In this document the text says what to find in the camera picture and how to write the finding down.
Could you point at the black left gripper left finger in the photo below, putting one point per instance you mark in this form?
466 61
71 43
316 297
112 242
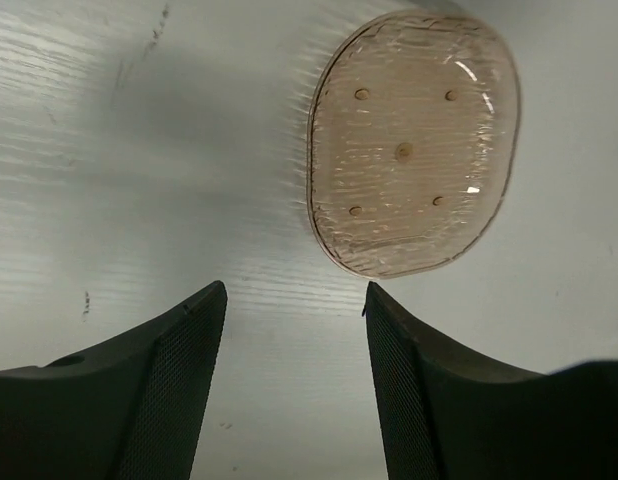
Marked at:
130 407

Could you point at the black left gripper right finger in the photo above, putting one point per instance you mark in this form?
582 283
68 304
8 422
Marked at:
447 411

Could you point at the brown translucent square plate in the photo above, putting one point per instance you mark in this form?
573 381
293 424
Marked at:
411 136

